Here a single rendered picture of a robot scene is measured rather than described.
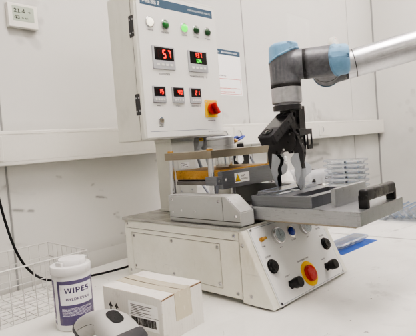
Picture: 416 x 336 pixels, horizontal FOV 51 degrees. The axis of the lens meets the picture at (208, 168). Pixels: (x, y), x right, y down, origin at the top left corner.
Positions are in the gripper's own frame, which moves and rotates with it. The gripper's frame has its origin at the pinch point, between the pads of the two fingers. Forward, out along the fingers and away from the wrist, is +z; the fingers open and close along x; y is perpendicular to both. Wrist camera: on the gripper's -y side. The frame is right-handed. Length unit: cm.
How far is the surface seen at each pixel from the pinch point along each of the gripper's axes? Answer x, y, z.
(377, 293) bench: -18.8, 5.0, 25.8
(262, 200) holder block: 0.8, -10.0, 2.3
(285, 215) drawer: -6.2, -11.1, 5.4
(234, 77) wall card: 72, 69, -43
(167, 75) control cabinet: 34.4, -6.4, -32.8
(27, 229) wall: 69, -37, 9
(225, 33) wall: 72, 65, -62
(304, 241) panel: -1.1, 3.7, 14.8
